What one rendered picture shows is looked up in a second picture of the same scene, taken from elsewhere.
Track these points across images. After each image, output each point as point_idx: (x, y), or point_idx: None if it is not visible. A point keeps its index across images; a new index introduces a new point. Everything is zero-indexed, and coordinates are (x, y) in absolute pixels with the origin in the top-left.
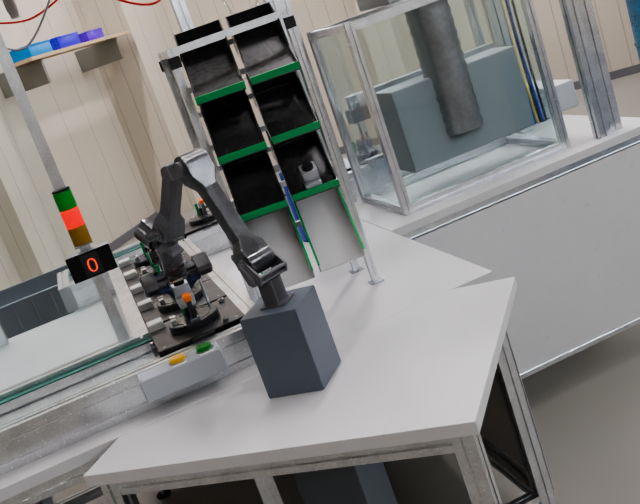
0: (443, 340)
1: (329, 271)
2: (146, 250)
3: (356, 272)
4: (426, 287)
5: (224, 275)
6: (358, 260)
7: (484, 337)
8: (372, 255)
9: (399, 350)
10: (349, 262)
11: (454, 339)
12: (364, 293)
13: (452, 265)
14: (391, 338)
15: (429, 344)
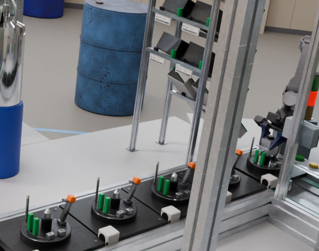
0: (252, 128)
1: (121, 159)
2: (52, 220)
3: (136, 149)
4: (184, 130)
5: (162, 171)
6: (109, 149)
7: (251, 121)
8: (104, 145)
9: (259, 136)
10: (109, 152)
11: (251, 126)
12: (179, 145)
13: (155, 123)
14: (246, 138)
15: (255, 130)
